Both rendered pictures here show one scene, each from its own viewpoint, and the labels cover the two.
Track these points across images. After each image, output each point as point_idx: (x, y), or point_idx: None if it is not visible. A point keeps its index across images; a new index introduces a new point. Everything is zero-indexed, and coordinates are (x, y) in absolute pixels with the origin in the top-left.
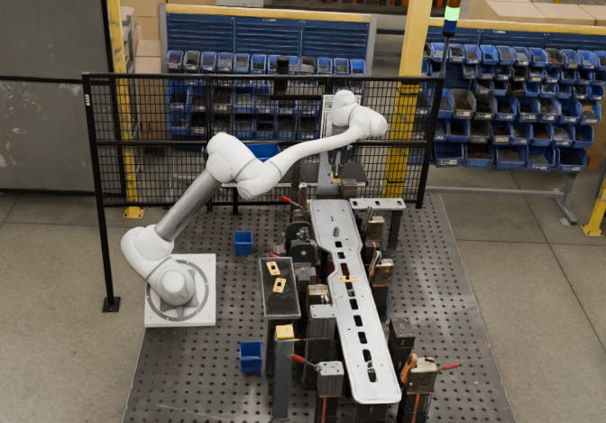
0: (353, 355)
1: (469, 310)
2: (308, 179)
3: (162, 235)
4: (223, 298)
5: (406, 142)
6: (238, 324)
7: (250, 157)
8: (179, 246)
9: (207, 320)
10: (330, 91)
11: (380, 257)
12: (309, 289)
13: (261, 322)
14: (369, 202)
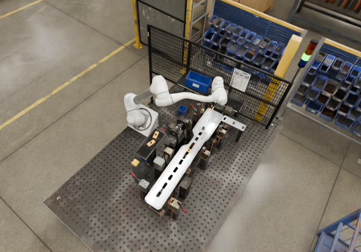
0: (160, 182)
1: (240, 185)
2: None
3: (134, 101)
4: (159, 128)
5: (267, 101)
6: None
7: (163, 90)
8: None
9: (145, 134)
10: (238, 67)
11: (203, 150)
12: (165, 148)
13: (163, 144)
14: (230, 121)
